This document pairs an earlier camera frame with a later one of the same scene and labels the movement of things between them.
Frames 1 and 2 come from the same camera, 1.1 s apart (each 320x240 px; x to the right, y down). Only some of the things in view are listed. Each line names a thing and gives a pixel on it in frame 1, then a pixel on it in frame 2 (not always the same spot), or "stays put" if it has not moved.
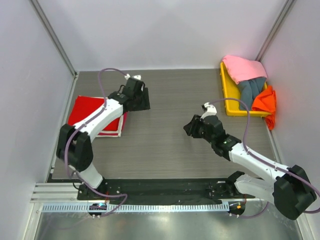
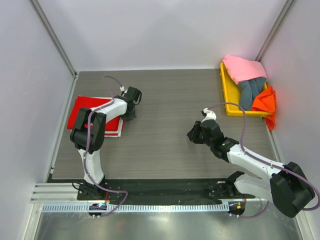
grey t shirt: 249,91 stays put
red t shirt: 84,106 stays put
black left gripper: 145,105 to 129,117
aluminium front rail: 55,192 stays put
